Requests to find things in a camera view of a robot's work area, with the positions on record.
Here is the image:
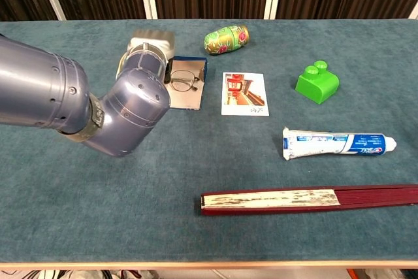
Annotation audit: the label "white blue toothpaste tube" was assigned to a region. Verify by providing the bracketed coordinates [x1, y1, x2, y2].
[281, 126, 398, 161]

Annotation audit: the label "green toy building block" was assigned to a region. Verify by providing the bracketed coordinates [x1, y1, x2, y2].
[295, 59, 340, 105]

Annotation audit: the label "thin black metal eyeglasses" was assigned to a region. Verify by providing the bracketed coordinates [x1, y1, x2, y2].
[165, 69, 200, 93]

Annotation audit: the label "white bordered photo card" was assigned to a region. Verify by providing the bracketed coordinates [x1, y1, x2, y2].
[221, 72, 270, 117]

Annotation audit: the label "green gold floral nesting doll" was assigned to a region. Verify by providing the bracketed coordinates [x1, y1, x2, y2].
[203, 24, 250, 57]

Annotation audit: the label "dark red folding fan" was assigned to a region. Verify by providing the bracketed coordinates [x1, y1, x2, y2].
[200, 184, 418, 217]

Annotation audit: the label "teal felt table cloth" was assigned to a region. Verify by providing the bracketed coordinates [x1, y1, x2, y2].
[0, 18, 418, 264]

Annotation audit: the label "blue glasses case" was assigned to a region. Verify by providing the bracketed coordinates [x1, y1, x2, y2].
[168, 56, 208, 110]

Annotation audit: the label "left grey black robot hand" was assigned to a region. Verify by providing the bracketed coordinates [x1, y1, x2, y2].
[126, 29, 176, 83]

